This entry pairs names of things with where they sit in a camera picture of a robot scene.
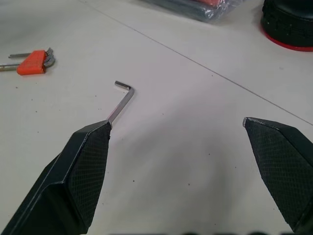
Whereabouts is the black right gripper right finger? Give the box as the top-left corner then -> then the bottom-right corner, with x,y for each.
242,117 -> 313,235

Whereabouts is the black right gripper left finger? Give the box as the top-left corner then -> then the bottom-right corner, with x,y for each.
0,120 -> 112,235

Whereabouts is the silver hex key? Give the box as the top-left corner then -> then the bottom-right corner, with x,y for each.
106,80 -> 135,123

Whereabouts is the red plastic hex key holder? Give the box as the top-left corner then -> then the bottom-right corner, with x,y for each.
16,50 -> 47,76

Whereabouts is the orange hex key set holder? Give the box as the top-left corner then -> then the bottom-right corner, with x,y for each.
0,55 -> 56,72

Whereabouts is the grey metal hex key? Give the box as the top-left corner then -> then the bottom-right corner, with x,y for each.
8,47 -> 54,59

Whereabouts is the black round red-based object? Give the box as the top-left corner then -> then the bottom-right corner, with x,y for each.
260,0 -> 313,52

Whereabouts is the clear plastic bag of tools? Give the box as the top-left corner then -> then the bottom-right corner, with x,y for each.
139,0 -> 245,24

